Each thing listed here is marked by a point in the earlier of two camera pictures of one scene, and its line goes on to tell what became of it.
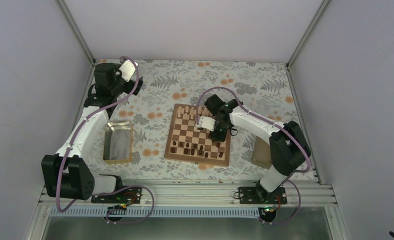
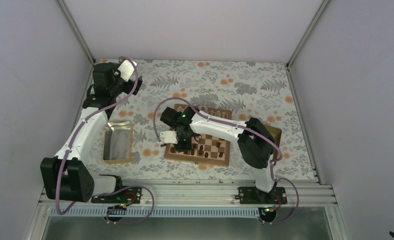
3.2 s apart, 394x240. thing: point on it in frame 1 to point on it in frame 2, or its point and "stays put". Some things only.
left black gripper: x=140 y=84 stays put
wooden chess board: x=186 y=142 stays put
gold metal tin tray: x=118 y=142 stays put
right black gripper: x=219 y=137 to x=187 y=147
